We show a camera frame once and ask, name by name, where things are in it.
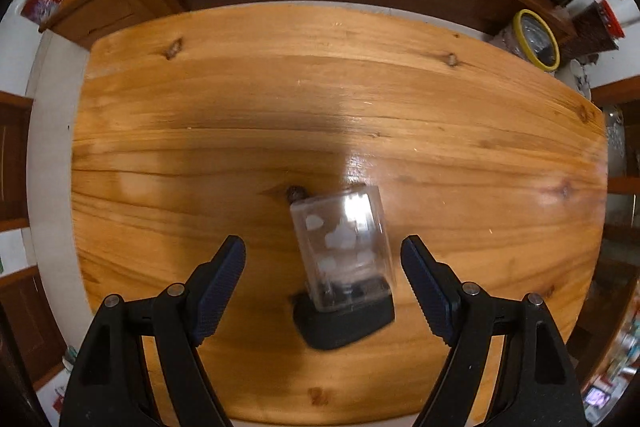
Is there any clear bottle black cap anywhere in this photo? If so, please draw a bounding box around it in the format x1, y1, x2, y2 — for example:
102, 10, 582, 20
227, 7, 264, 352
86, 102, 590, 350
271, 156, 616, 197
288, 184, 395, 351

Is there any yellow rimmed basket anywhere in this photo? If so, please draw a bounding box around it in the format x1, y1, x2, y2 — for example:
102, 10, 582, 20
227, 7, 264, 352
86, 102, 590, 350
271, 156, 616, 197
490, 10, 560, 74

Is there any dark vase red top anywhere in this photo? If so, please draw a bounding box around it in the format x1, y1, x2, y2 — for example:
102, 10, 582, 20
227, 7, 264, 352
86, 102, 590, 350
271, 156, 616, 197
566, 0, 625, 57

